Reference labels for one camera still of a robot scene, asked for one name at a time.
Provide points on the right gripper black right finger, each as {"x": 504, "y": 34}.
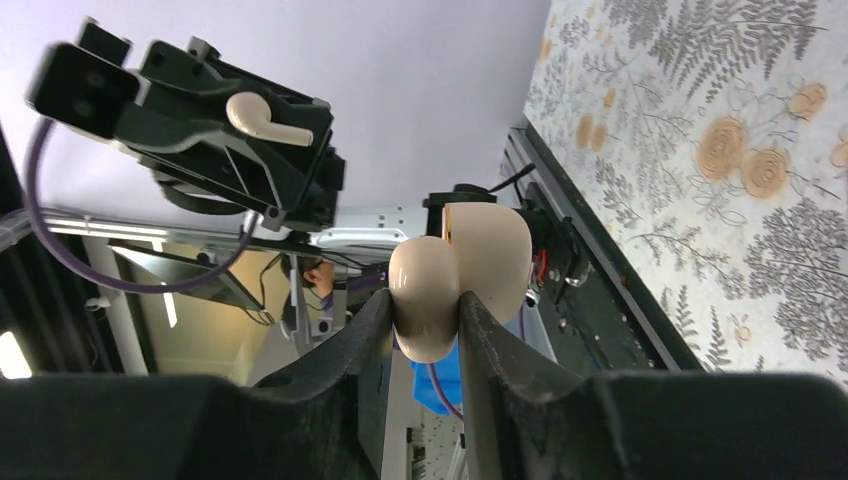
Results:
{"x": 526, "y": 417}

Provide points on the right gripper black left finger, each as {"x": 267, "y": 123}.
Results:
{"x": 322, "y": 416}

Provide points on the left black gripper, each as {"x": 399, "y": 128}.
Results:
{"x": 181, "y": 132}

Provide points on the pink earbud charging case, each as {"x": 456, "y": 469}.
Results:
{"x": 483, "y": 248}

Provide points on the dark monitor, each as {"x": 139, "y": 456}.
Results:
{"x": 169, "y": 269}

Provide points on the person at monitor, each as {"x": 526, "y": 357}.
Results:
{"x": 318, "y": 275}

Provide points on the floral table mat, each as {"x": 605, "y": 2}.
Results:
{"x": 710, "y": 140}

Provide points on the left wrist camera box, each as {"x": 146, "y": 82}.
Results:
{"x": 83, "y": 84}

